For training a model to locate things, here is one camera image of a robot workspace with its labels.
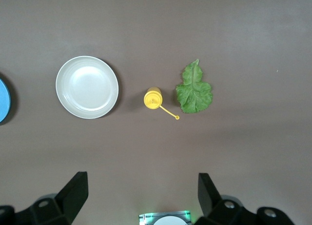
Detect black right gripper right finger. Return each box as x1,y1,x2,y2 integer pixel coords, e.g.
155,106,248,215
195,173,297,225

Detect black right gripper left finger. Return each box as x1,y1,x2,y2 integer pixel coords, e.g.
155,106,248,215
0,171,89,225

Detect green lettuce leaf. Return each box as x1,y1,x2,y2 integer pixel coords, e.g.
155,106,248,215
175,59,214,114

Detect beige round plate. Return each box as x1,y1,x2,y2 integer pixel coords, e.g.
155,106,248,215
55,55,119,120

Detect blue round plate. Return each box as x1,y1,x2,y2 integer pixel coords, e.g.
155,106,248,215
0,78,12,123

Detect yellow mustard squeeze bottle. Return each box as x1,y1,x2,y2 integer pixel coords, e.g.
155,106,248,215
143,86,180,121

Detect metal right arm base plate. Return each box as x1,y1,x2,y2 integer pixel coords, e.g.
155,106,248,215
138,210,191,225

